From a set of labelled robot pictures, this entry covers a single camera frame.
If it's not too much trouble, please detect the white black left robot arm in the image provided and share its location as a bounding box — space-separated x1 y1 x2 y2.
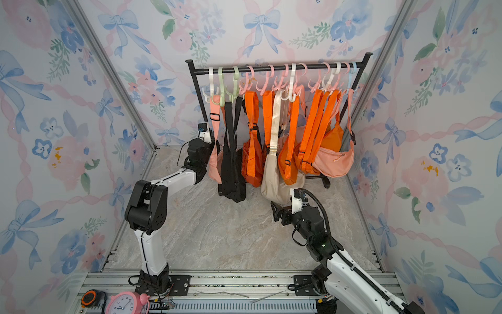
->
125 137 214 296

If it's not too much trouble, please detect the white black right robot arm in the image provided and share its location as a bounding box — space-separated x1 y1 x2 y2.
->
271 201 424 313

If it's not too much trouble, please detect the beige crossbody bag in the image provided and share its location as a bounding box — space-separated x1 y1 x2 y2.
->
261 91 306 205

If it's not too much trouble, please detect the black crossbody bag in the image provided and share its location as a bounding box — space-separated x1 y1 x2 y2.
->
218 97 247 203

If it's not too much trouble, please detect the white hook leftmost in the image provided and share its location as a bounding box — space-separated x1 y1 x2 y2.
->
201 68 216 103

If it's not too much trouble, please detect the light blue hook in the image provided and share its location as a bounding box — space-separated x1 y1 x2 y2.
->
345 61 359 90

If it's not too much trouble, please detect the black clothes rack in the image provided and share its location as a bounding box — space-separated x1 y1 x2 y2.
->
185 52 373 189

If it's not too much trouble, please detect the pink alarm clock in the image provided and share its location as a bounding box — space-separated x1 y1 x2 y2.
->
105 291 150 314

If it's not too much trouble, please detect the orange black tape measure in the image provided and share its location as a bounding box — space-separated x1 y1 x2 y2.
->
81 289 107 307

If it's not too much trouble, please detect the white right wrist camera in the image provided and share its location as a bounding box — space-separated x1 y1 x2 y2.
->
290 188 304 215

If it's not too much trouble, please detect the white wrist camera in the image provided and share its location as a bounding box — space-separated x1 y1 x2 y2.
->
290 188 304 215
197 122 213 144

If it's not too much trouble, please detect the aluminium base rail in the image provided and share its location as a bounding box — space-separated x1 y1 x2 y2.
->
74 268 409 314

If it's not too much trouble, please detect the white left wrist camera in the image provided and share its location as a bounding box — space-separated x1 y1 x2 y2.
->
197 122 213 144

